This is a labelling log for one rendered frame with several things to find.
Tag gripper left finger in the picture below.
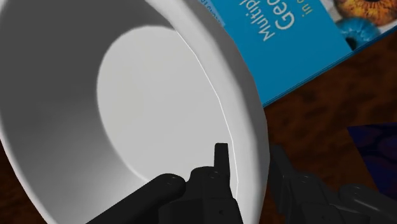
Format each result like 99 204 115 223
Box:
85 143 244 224

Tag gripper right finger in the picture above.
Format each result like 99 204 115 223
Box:
268 144 397 224

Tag white bowl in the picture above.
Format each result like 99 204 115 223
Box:
0 0 271 224

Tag dark blue patterned object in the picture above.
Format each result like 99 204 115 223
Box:
346 122 397 201

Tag blue book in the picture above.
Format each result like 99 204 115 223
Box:
197 0 397 108

